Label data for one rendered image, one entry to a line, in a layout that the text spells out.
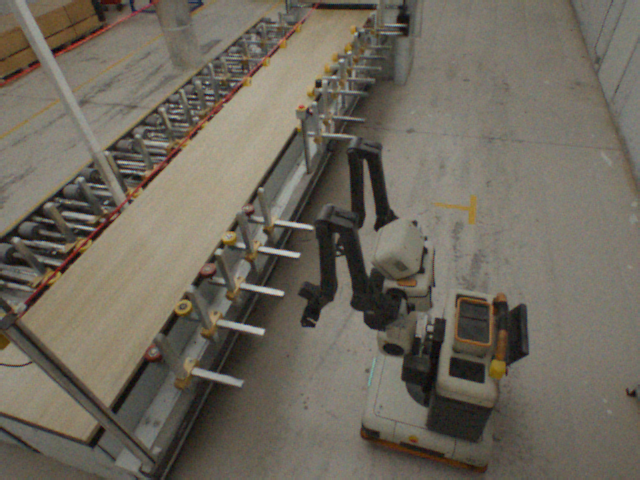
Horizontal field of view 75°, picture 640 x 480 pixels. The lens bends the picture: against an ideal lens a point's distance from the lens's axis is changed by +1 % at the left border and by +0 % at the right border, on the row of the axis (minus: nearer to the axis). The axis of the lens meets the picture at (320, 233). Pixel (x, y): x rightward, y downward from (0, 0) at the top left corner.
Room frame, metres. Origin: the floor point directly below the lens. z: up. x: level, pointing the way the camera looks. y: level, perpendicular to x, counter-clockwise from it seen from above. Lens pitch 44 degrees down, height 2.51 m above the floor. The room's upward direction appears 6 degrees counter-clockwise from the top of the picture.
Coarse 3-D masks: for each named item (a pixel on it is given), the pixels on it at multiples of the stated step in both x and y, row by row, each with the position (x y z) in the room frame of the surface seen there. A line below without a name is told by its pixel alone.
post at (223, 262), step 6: (216, 252) 1.40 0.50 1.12; (222, 252) 1.40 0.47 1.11; (216, 258) 1.40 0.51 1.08; (222, 258) 1.39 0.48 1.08; (222, 264) 1.39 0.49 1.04; (228, 264) 1.41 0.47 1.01; (222, 270) 1.40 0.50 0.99; (228, 270) 1.40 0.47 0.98; (222, 276) 1.40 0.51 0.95; (228, 276) 1.39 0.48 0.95; (228, 282) 1.39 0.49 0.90; (234, 282) 1.41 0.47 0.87; (228, 288) 1.40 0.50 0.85; (234, 288) 1.40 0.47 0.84; (234, 300) 1.39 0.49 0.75; (240, 300) 1.41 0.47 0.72
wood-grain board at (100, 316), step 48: (288, 48) 4.55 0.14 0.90; (336, 48) 4.41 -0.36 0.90; (240, 96) 3.52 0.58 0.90; (288, 96) 3.42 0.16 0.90; (192, 144) 2.79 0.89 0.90; (240, 144) 2.72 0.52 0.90; (144, 192) 2.24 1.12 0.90; (192, 192) 2.19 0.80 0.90; (240, 192) 2.14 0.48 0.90; (96, 240) 1.82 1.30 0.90; (144, 240) 1.77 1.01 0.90; (192, 240) 1.73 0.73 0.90; (96, 288) 1.45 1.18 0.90; (144, 288) 1.41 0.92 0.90; (48, 336) 1.18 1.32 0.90; (96, 336) 1.15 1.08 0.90; (144, 336) 1.12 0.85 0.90; (0, 384) 0.95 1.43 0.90; (48, 384) 0.93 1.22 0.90; (96, 384) 0.90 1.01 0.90
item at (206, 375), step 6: (162, 360) 1.04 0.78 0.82; (162, 366) 1.01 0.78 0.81; (168, 366) 1.00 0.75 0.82; (192, 372) 0.96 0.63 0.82; (198, 372) 0.96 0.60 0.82; (204, 372) 0.95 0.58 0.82; (210, 372) 0.95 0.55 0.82; (204, 378) 0.93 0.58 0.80; (210, 378) 0.92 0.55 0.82; (216, 378) 0.92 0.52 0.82; (222, 378) 0.92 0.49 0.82; (228, 378) 0.91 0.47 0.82; (222, 384) 0.90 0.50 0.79; (228, 384) 0.89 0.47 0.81; (234, 384) 0.88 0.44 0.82; (240, 384) 0.88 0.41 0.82
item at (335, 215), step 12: (324, 216) 1.00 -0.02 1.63; (336, 216) 1.00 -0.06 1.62; (348, 216) 1.00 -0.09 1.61; (336, 228) 0.97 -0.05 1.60; (348, 228) 0.95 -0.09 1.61; (348, 240) 0.97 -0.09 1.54; (348, 252) 0.97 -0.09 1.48; (360, 252) 0.97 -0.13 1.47; (348, 264) 0.97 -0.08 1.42; (360, 264) 0.96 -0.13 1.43; (360, 276) 0.95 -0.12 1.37; (360, 288) 0.95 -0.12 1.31; (360, 300) 0.92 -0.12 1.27
